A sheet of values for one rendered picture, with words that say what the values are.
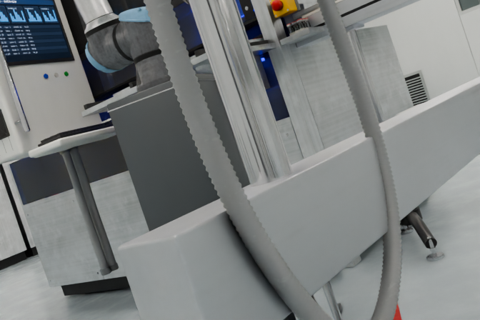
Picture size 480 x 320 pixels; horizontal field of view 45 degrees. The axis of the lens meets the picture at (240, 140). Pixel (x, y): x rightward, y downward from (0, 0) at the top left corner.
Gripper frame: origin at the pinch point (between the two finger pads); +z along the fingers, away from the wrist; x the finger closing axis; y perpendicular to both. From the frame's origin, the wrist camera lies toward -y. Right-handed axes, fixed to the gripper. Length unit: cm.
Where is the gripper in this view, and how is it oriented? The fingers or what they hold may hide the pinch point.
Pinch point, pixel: (186, 0)
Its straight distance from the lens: 206.0
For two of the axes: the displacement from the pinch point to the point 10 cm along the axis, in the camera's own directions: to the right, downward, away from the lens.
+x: -7.4, 2.4, 6.3
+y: 5.9, -2.1, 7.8
